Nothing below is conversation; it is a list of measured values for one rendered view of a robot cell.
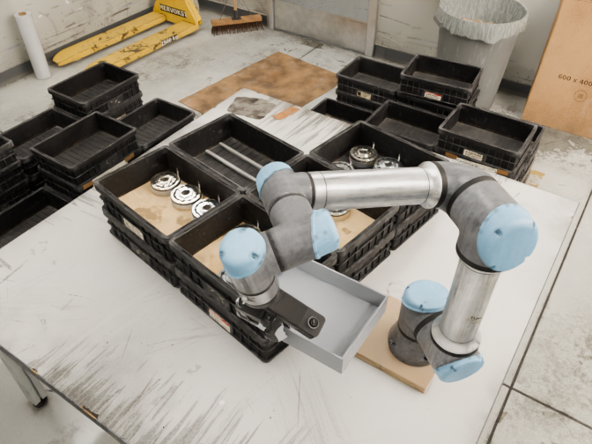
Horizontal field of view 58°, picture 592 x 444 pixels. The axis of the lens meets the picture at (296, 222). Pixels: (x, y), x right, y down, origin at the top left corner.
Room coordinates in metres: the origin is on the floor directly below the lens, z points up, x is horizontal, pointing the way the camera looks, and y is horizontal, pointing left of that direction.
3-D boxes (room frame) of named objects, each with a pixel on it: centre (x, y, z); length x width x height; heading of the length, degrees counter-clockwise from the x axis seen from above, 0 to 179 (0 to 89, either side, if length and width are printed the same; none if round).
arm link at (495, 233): (0.76, -0.38, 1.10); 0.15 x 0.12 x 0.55; 18
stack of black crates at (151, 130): (2.48, 0.77, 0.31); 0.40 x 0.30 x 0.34; 146
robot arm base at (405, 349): (0.90, -0.34, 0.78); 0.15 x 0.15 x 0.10
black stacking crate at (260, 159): (1.57, 0.21, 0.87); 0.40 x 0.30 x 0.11; 47
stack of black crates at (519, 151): (2.24, -0.93, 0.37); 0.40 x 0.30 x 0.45; 56
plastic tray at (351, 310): (0.76, -0.04, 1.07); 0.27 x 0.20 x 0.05; 56
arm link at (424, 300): (0.89, -0.34, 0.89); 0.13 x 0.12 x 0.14; 18
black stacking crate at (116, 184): (1.35, 0.42, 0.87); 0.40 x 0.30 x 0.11; 47
